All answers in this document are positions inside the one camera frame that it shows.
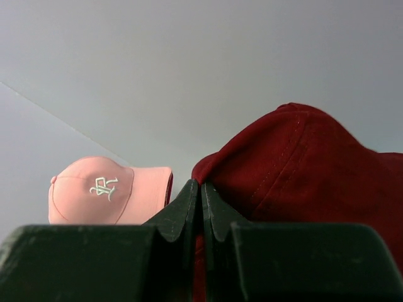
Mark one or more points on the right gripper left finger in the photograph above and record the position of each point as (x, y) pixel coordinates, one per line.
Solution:
(148, 262)

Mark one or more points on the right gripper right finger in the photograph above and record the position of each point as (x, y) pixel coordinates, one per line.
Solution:
(250, 261)

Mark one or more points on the light pink cap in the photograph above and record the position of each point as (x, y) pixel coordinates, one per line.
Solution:
(97, 190)

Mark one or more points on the dark red cap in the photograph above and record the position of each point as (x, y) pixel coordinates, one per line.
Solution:
(298, 164)

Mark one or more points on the magenta baseball cap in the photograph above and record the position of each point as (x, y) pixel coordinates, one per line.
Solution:
(169, 189)

